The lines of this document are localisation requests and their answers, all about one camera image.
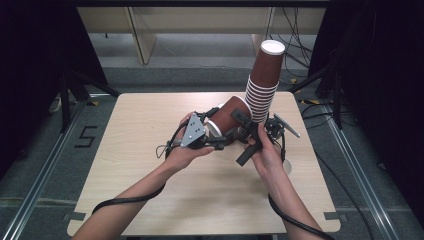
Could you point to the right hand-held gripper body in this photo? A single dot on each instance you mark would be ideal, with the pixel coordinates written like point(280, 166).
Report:
point(275, 128)

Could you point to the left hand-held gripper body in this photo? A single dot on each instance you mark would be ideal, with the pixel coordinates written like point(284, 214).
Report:
point(195, 136)

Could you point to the brown paper drinking cup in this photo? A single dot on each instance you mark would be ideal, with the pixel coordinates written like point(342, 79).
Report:
point(226, 115)

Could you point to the white paper drinking cup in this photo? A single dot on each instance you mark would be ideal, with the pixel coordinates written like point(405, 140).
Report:
point(288, 167)

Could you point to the stack of brown cups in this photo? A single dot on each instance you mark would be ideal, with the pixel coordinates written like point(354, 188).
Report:
point(266, 66)

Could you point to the person's left hand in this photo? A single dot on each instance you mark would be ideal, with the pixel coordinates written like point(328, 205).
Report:
point(180, 158)

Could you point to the person's right hand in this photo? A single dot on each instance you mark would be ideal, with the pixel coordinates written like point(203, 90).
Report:
point(270, 160)

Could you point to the black metal stand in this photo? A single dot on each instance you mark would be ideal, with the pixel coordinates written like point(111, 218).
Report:
point(338, 100)
point(65, 106)

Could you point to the beige wooden shelf unit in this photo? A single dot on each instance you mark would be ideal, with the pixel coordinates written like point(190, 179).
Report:
point(143, 40)

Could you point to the black tape strip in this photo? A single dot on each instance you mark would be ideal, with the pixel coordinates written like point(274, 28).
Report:
point(333, 216)
point(78, 216)

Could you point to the black curtain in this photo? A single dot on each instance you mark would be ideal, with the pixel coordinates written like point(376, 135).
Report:
point(26, 66)
point(383, 83)

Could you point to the aluminium floor rail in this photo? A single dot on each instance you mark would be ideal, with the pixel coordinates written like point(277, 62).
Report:
point(40, 186)
point(363, 186)

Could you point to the black frame bar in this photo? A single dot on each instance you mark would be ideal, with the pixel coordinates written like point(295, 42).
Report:
point(200, 3)

